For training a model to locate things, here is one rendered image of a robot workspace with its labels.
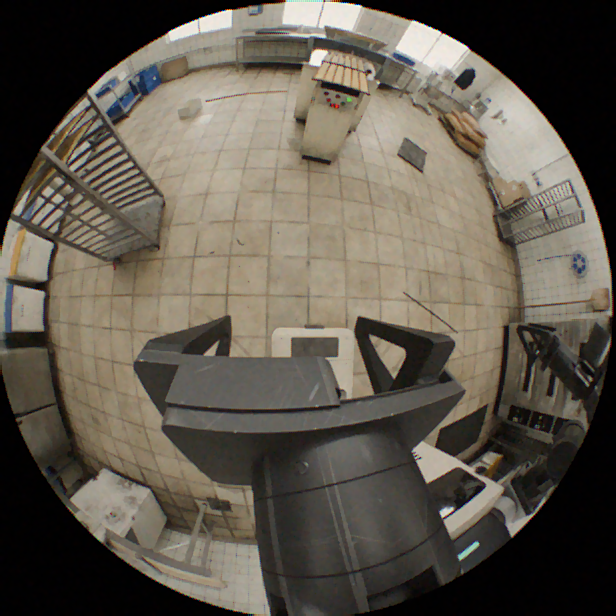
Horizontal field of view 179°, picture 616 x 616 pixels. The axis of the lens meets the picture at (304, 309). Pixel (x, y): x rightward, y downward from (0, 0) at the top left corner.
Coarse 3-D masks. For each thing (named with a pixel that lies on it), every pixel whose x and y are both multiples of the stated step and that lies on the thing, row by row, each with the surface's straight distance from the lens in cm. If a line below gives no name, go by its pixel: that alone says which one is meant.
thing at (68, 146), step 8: (72, 136) 157; (80, 136) 136; (64, 144) 160; (72, 144) 135; (64, 152) 138; (64, 160) 124; (48, 168) 151; (40, 176) 163; (48, 176) 137; (40, 184) 145; (32, 192) 159
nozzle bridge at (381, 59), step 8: (312, 40) 226; (320, 40) 234; (328, 40) 233; (336, 40) 224; (312, 48) 229; (320, 48) 230; (328, 48) 235; (336, 48) 234; (344, 48) 234; (352, 48) 234; (360, 48) 225; (368, 48) 233; (352, 56) 230; (360, 56) 235; (368, 56) 235; (376, 56) 236; (384, 56) 227; (376, 64) 232; (384, 64) 229; (376, 72) 251
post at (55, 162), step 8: (40, 152) 113; (48, 152) 113; (48, 160) 114; (56, 160) 114; (56, 168) 116; (64, 168) 116; (64, 176) 118; (72, 176) 117; (80, 184) 119; (88, 192) 123; (96, 192) 126; (96, 200) 127; (104, 200) 129; (104, 208) 132; (112, 208) 133; (120, 216) 138; (128, 224) 145; (144, 232) 158; (152, 240) 166
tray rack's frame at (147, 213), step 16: (80, 192) 203; (64, 208) 190; (128, 208) 215; (144, 208) 198; (160, 208) 186; (32, 224) 169; (112, 224) 221; (144, 224) 187; (64, 240) 180; (112, 240) 210; (128, 240) 193; (144, 240) 179; (96, 256) 200; (112, 256) 201
